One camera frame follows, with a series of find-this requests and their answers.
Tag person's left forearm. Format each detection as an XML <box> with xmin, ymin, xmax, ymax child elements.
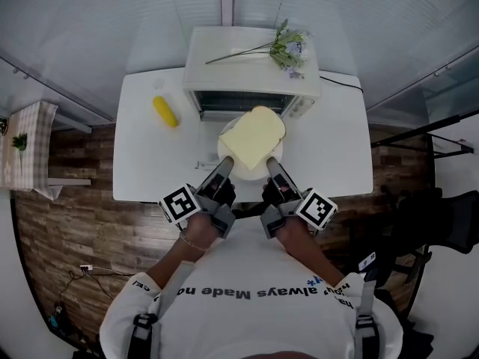
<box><xmin>145</xmin><ymin>212</ymin><xmax>222</xmax><ymax>291</ymax></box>

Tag green plant sprig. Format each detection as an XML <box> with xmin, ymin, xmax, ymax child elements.
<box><xmin>10</xmin><ymin>132</ymin><xmax>29</xmax><ymax>175</ymax></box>

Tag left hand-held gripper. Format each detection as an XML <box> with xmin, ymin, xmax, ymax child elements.
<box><xmin>158</xmin><ymin>156</ymin><xmax>237</xmax><ymax>239</ymax></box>

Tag thin black cable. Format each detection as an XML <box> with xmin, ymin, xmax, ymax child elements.
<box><xmin>318</xmin><ymin>73</ymin><xmax>364</xmax><ymax>93</ymax></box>

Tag grey right harness strap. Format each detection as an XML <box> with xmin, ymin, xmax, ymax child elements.
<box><xmin>353</xmin><ymin>279</ymin><xmax>381</xmax><ymax>359</ymax></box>

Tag pile of plugs and adapters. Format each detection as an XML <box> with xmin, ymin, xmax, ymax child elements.
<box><xmin>46</xmin><ymin>301</ymin><xmax>98</xmax><ymax>347</ymax></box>

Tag white toaster oven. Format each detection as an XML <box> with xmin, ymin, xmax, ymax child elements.
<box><xmin>182</xmin><ymin>25</ymin><xmax>323</xmax><ymax>171</ymax></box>

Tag grey left harness strap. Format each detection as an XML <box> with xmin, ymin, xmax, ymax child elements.
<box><xmin>130</xmin><ymin>260</ymin><xmax>195</xmax><ymax>359</ymax></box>

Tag white table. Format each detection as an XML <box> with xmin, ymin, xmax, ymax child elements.
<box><xmin>112</xmin><ymin>67</ymin><xmax>374</xmax><ymax>204</ymax></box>

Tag black floor cable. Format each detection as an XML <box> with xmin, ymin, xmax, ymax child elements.
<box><xmin>55</xmin><ymin>269</ymin><xmax>135</xmax><ymax>313</ymax></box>

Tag checked tablecloth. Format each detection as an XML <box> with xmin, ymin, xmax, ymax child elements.
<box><xmin>0</xmin><ymin>101</ymin><xmax>63</xmax><ymax>201</ymax></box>

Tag white round plate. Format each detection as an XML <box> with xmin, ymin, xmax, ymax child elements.
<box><xmin>217</xmin><ymin>116</ymin><xmax>284</xmax><ymax>182</ymax></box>

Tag pink bead bracelet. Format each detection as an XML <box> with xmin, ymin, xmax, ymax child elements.
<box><xmin>178</xmin><ymin>228</ymin><xmax>210</xmax><ymax>254</ymax></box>

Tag grey harness strap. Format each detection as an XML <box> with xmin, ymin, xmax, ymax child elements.
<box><xmin>130</xmin><ymin>260</ymin><xmax>195</xmax><ymax>359</ymax></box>
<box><xmin>353</xmin><ymin>279</ymin><xmax>381</xmax><ymax>359</ymax></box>

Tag yellow corn cob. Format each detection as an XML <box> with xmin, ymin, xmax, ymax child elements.
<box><xmin>152</xmin><ymin>95</ymin><xmax>180</xmax><ymax>129</ymax></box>

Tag pale yellow bread slice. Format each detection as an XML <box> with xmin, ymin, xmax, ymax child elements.
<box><xmin>219</xmin><ymin>105</ymin><xmax>287</xmax><ymax>172</ymax></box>

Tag black trousers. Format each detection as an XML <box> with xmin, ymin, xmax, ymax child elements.
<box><xmin>231</xmin><ymin>201</ymin><xmax>270</xmax><ymax>220</ymax></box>

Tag artificial flower bouquet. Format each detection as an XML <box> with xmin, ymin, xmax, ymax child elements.
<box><xmin>204</xmin><ymin>18</ymin><xmax>311</xmax><ymax>80</ymax></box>

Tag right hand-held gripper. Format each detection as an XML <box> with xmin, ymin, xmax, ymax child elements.
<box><xmin>260</xmin><ymin>156</ymin><xmax>339</xmax><ymax>241</ymax></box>

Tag white printed t-shirt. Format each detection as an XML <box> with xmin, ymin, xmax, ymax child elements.
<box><xmin>99</xmin><ymin>218</ymin><xmax>404</xmax><ymax>359</ymax></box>

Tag person's right forearm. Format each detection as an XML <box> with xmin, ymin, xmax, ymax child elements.
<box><xmin>275</xmin><ymin>215</ymin><xmax>347</xmax><ymax>289</ymax></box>

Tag black office chair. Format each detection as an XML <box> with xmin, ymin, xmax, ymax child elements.
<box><xmin>379</xmin><ymin>187</ymin><xmax>479</xmax><ymax>287</ymax></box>

